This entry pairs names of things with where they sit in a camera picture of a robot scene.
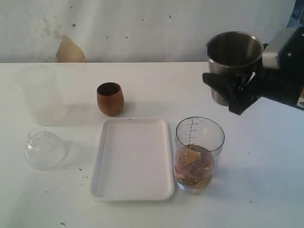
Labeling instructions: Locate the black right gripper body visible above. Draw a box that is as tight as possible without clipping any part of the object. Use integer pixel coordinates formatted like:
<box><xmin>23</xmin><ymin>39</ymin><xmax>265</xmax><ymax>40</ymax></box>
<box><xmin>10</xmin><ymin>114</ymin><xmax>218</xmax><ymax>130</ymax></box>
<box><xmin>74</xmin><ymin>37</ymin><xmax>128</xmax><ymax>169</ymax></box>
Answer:
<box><xmin>228</xmin><ymin>26</ymin><xmax>304</xmax><ymax>115</ymax></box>

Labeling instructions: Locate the white rectangular tray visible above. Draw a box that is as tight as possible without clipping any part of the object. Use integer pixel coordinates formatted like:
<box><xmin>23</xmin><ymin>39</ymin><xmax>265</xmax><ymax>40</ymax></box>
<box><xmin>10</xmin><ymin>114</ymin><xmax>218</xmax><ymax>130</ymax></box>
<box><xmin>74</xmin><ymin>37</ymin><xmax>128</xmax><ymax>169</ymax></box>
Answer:
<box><xmin>89</xmin><ymin>117</ymin><xmax>174</xmax><ymax>201</ymax></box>

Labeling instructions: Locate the stainless steel cup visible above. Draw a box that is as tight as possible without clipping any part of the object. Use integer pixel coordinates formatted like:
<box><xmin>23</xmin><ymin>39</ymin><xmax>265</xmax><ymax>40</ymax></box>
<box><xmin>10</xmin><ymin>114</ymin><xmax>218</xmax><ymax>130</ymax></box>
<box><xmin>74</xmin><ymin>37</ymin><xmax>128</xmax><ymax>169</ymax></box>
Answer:
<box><xmin>206</xmin><ymin>31</ymin><xmax>263</xmax><ymax>106</ymax></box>

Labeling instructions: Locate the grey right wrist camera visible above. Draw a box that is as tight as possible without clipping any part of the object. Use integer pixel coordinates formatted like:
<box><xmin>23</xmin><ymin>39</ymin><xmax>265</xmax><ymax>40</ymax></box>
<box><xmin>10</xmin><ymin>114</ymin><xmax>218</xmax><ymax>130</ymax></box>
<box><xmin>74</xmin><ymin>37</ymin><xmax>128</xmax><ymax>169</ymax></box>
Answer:
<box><xmin>262</xmin><ymin>27</ymin><xmax>297</xmax><ymax>69</ymax></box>

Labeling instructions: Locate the dark blue background object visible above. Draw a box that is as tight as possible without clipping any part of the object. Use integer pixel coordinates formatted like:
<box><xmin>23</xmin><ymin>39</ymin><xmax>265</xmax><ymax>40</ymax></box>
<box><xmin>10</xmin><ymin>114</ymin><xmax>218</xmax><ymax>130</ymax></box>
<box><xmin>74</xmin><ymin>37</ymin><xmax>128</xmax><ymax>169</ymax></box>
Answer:
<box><xmin>286</xmin><ymin>0</ymin><xmax>304</xmax><ymax>28</ymax></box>

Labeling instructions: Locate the clear glass funnel flask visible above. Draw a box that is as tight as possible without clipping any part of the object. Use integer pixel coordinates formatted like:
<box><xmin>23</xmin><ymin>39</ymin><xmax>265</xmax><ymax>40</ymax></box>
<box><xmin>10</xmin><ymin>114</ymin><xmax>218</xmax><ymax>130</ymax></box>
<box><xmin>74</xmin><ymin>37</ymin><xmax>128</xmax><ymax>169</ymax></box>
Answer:
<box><xmin>24</xmin><ymin>127</ymin><xmax>69</xmax><ymax>171</ymax></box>

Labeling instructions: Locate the brown wooden cup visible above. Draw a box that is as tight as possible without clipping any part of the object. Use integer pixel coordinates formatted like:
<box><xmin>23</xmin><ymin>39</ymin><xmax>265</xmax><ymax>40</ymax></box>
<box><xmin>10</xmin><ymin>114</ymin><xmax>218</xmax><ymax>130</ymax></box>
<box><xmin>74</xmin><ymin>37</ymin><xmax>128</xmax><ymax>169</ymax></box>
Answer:
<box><xmin>96</xmin><ymin>82</ymin><xmax>124</xmax><ymax>116</ymax></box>

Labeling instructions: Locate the clear measuring jar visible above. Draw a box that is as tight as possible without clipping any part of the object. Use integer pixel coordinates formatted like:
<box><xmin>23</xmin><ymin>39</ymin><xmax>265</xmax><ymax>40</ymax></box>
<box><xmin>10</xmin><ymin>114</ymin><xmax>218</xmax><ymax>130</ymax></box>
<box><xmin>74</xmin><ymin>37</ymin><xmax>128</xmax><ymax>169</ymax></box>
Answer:
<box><xmin>173</xmin><ymin>116</ymin><xmax>225</xmax><ymax>194</ymax></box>

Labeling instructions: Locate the translucent plastic container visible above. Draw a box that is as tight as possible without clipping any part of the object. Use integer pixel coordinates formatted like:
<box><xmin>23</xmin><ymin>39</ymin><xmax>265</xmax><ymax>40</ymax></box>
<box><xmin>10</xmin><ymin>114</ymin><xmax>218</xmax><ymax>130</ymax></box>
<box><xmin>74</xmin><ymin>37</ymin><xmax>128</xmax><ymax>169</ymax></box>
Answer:
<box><xmin>15</xmin><ymin>65</ymin><xmax>67</xmax><ymax>126</ymax></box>

